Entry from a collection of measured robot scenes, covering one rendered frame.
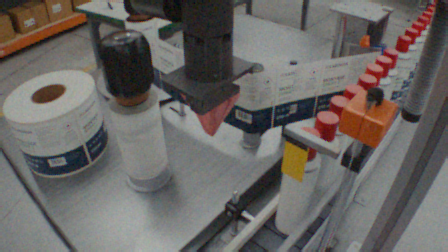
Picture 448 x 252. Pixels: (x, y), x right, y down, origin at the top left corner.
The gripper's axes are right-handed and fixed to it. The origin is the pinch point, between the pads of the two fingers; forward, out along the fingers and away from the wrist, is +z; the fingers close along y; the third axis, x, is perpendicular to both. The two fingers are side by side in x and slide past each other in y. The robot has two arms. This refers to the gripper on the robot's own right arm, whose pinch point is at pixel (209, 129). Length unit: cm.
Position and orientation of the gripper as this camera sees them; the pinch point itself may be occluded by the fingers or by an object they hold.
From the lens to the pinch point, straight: 45.3
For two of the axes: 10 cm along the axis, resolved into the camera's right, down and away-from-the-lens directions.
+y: -6.4, 4.7, -6.0
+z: -0.2, 7.8, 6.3
